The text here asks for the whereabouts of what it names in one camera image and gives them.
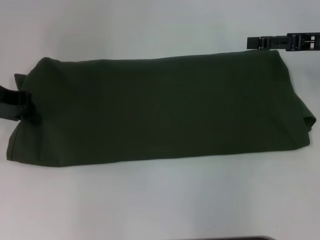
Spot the dark green FREE t-shirt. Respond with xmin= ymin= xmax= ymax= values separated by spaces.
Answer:
xmin=5 ymin=48 xmax=316 ymax=169

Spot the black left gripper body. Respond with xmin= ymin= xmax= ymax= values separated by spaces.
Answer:
xmin=0 ymin=84 xmax=21 ymax=120

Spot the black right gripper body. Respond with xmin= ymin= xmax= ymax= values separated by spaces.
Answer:
xmin=285 ymin=32 xmax=320 ymax=53

